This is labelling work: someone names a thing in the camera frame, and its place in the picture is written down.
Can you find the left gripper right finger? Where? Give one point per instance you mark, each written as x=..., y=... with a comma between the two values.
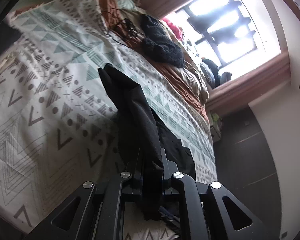
x=206, y=211

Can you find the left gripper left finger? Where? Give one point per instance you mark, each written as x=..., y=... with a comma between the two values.
x=92, y=211

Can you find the large black shirt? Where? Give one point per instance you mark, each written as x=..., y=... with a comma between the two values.
x=142, y=135

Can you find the dark clothes pile by window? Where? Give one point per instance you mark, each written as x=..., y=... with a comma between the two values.
x=211, y=73

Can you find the red clothes by window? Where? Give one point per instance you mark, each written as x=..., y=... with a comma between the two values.
x=178, y=31

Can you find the white bedside table right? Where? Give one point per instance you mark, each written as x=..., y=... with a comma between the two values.
x=216, y=127

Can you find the patterned white bed cover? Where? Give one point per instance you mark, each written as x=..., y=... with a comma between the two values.
x=49, y=147

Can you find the right pink curtain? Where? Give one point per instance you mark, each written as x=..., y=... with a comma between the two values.
x=236, y=94

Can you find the beige duvet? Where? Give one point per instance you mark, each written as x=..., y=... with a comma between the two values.
x=188, y=81

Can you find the dark knitted sweater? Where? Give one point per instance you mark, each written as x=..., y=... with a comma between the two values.
x=158, y=45

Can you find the hanging dark garment right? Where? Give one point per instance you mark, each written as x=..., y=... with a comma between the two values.
x=233, y=33

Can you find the hanging dark garment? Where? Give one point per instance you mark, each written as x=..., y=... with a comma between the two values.
x=233, y=33
x=203, y=22

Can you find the orange brown blanket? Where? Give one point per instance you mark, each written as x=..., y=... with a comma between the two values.
x=76, y=38

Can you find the hanging dark garment left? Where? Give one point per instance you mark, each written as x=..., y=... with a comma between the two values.
x=203, y=22

